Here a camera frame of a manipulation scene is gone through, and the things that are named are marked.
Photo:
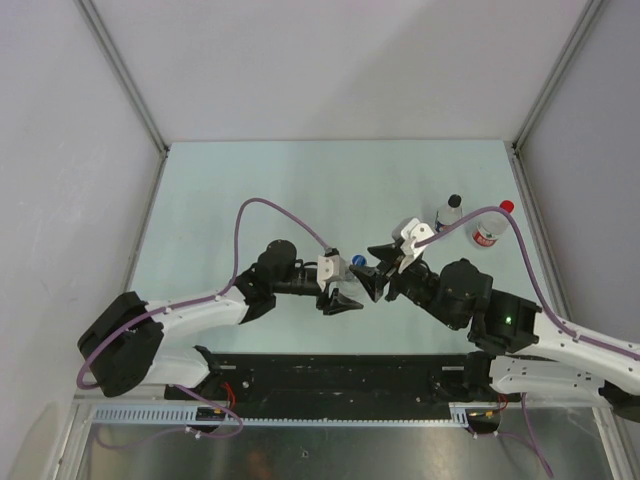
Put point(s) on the black bottle cap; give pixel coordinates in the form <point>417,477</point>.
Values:
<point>454,201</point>

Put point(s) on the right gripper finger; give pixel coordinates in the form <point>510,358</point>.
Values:
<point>388,255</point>
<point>372,280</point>

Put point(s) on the aluminium corner post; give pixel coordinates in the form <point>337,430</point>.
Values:
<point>120,71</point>
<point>575,42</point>

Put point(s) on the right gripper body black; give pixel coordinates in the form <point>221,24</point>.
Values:
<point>414,282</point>

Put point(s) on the right aluminium corner post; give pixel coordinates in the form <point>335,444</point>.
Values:
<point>575,42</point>

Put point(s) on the slotted cable duct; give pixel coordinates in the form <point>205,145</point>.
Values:
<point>192,415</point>

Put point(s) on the left aluminium corner post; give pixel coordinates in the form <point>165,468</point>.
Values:
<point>120,71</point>

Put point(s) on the short clear bottle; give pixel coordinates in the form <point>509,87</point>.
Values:
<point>447,216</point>

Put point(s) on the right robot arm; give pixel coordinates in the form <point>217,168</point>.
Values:
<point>501,324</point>

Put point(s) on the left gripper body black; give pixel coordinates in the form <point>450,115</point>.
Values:
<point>323,301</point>

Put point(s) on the tall clear bottle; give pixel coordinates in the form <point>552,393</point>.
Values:
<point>350,287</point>

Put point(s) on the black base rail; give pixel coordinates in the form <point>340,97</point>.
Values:
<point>341,384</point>

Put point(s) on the clear bottle red label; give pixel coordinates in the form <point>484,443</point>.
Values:
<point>490,226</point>

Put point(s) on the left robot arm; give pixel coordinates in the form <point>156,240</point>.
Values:
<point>135,343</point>

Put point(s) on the red bottle cap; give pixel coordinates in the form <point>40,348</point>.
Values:
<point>507,205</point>

